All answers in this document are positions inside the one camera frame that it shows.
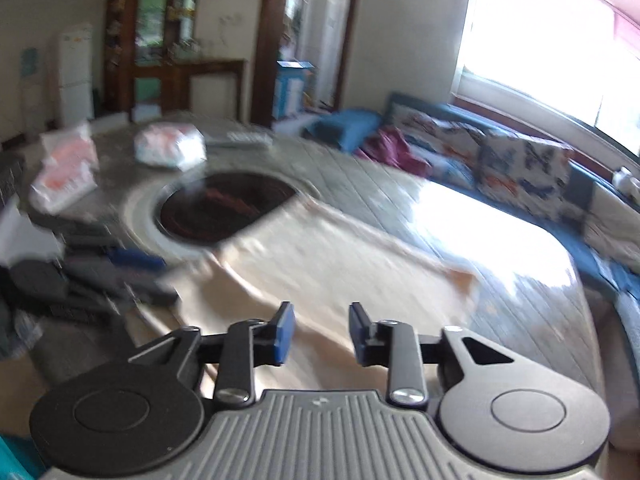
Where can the wooden display cabinet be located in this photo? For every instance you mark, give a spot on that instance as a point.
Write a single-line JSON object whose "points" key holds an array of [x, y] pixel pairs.
{"points": [[120, 60]]}

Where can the round black induction cooktop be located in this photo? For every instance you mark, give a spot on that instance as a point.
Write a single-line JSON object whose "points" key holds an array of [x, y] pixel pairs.
{"points": [[220, 205]]}

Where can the white pink tissue pack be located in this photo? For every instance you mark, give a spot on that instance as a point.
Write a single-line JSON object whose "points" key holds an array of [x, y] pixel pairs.
{"points": [[170, 145], [65, 170]]}

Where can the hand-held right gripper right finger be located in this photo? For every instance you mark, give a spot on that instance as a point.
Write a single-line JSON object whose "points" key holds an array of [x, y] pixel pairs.
{"points": [[357, 332]]}

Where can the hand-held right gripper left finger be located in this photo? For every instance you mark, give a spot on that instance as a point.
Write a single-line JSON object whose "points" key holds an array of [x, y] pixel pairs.
{"points": [[282, 332]]}

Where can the white refrigerator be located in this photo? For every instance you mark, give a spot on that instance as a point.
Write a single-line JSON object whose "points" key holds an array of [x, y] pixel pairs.
{"points": [[72, 75]]}

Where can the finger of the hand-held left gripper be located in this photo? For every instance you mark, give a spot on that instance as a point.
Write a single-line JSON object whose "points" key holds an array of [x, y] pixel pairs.
{"points": [[140, 290], [132, 260]]}

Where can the blue white cabinet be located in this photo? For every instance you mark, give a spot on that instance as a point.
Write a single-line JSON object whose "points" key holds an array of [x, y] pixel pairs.
{"points": [[290, 90]]}

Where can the butterfly print cushion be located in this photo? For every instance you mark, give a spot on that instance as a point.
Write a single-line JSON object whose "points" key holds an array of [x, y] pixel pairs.
{"points": [[440, 135], [525, 170]]}

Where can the blue sofa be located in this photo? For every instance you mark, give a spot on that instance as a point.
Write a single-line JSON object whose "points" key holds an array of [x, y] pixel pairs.
{"points": [[350, 125]]}

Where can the grey pillow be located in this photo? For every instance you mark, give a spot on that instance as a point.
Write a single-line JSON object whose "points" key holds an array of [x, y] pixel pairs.
{"points": [[615, 220]]}

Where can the maroon cloth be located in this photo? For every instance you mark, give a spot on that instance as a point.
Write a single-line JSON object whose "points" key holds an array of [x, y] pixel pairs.
{"points": [[395, 150]]}

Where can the dark wooden door frame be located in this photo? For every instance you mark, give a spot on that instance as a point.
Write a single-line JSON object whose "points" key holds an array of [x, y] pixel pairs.
{"points": [[267, 45]]}

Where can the dark wooden sideboard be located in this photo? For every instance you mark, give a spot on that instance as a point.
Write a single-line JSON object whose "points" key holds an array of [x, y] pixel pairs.
{"points": [[220, 67]]}

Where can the grey remote control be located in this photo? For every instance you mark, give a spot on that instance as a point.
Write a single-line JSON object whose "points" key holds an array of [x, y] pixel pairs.
{"points": [[240, 139]]}

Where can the window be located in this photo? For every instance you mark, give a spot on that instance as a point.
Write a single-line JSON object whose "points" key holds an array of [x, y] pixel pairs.
{"points": [[540, 35]]}

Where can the cream garment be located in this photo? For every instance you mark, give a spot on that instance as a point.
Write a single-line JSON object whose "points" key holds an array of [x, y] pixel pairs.
{"points": [[320, 270]]}

